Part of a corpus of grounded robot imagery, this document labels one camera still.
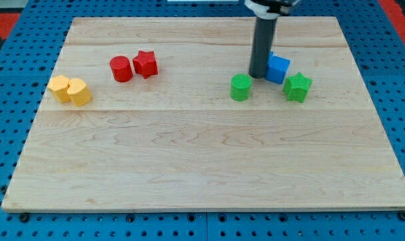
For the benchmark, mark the green star block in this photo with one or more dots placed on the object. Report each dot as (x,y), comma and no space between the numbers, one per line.
(296,87)

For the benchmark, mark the blue cube block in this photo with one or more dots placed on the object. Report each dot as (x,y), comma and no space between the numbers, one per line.
(277,68)

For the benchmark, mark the red star block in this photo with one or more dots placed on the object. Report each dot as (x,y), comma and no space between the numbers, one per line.
(145,64)

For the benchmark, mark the red cylinder block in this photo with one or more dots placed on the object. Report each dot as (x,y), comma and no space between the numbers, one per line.
(121,68)

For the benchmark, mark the wooden board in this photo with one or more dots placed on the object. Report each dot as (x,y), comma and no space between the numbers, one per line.
(177,142)

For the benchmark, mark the green cylinder block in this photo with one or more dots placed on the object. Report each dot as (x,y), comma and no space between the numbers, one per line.
(240,87)

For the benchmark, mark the yellow hexagon block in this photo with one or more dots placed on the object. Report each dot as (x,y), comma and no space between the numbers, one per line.
(58,87)

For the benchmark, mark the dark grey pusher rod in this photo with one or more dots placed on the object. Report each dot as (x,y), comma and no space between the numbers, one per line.
(261,46)

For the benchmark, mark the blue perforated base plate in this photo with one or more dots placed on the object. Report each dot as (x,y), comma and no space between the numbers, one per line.
(27,59)

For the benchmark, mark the yellow heart block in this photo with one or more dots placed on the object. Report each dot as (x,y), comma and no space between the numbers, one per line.
(79,92)

